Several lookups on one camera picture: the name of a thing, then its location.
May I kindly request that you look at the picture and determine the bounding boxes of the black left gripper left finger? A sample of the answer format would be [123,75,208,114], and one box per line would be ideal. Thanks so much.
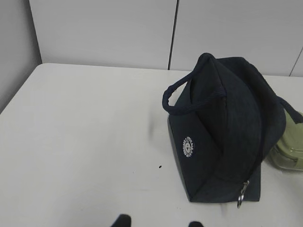
[111,216,131,227]

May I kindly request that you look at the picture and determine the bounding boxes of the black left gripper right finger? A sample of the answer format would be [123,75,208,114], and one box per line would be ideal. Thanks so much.
[188,221,204,227]

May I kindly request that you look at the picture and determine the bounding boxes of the dark navy fabric lunch bag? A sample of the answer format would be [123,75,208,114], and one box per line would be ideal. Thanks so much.
[162,53,303,206]

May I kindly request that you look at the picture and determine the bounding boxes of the green lid glass food container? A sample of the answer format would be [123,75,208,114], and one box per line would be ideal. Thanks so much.
[268,112,303,171]

